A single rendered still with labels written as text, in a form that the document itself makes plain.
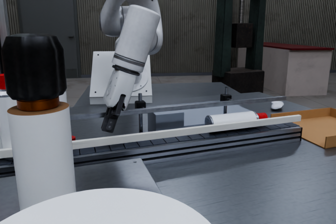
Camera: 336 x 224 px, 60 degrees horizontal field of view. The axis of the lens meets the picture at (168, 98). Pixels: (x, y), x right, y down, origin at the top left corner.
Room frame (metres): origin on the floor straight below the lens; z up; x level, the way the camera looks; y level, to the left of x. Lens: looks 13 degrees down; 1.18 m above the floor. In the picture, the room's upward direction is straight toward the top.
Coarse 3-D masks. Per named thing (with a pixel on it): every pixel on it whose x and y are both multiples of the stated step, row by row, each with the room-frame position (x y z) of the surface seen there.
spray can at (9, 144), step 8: (0, 80) 0.65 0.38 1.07; (0, 88) 0.65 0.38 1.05; (0, 96) 0.64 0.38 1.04; (8, 96) 0.64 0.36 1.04; (0, 104) 0.64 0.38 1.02; (8, 104) 0.64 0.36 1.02; (16, 104) 0.65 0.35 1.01; (0, 112) 0.64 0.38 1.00; (0, 120) 0.64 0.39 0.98; (0, 128) 0.64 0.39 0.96; (8, 128) 0.64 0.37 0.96; (8, 136) 0.64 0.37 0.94; (8, 144) 0.64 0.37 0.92; (8, 160) 0.64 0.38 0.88
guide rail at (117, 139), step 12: (252, 120) 0.85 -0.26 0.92; (264, 120) 0.86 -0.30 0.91; (276, 120) 0.87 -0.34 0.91; (288, 120) 0.89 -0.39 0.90; (300, 120) 0.90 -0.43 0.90; (144, 132) 0.74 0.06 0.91; (156, 132) 0.74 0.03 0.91; (168, 132) 0.76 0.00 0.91; (180, 132) 0.77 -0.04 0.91; (192, 132) 0.78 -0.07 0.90; (204, 132) 0.79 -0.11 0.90; (72, 144) 0.67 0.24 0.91; (84, 144) 0.68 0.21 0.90; (96, 144) 0.69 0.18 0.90; (108, 144) 0.70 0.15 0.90; (0, 156) 0.62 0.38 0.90; (12, 156) 0.63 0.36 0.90
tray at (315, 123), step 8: (288, 112) 1.10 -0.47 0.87; (296, 112) 1.11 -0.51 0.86; (304, 112) 1.12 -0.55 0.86; (312, 112) 1.14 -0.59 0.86; (320, 112) 1.15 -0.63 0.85; (328, 112) 1.17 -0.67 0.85; (304, 120) 1.10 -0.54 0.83; (312, 120) 1.10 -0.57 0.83; (320, 120) 1.10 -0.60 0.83; (328, 120) 1.10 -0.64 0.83; (304, 128) 1.01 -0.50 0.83; (312, 128) 1.01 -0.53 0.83; (320, 128) 1.01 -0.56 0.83; (328, 128) 1.01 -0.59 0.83; (304, 136) 0.92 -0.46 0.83; (312, 136) 0.92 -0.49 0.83; (320, 136) 0.92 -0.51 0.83; (328, 136) 0.83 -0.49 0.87; (320, 144) 0.85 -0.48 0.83; (328, 144) 0.83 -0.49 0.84
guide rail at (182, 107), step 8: (272, 96) 0.97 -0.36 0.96; (280, 96) 0.97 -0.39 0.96; (184, 104) 0.86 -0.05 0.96; (192, 104) 0.86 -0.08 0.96; (200, 104) 0.87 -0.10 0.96; (208, 104) 0.88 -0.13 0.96; (216, 104) 0.89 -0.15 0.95; (224, 104) 0.90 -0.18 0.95; (232, 104) 0.91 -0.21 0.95; (96, 112) 0.77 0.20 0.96; (104, 112) 0.77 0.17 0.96; (120, 112) 0.79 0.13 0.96; (128, 112) 0.80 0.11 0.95; (136, 112) 0.80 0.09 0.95; (144, 112) 0.81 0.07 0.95
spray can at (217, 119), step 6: (216, 114) 0.86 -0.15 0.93; (222, 114) 0.86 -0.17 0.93; (228, 114) 0.86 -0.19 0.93; (234, 114) 0.86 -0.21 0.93; (240, 114) 0.87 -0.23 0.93; (246, 114) 0.87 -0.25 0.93; (252, 114) 0.88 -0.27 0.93; (258, 114) 0.89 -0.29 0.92; (264, 114) 0.90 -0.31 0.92; (204, 120) 0.87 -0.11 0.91; (210, 120) 0.84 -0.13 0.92; (216, 120) 0.83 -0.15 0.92; (222, 120) 0.83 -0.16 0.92; (228, 120) 0.84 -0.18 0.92; (234, 120) 0.85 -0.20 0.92; (240, 120) 0.85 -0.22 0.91
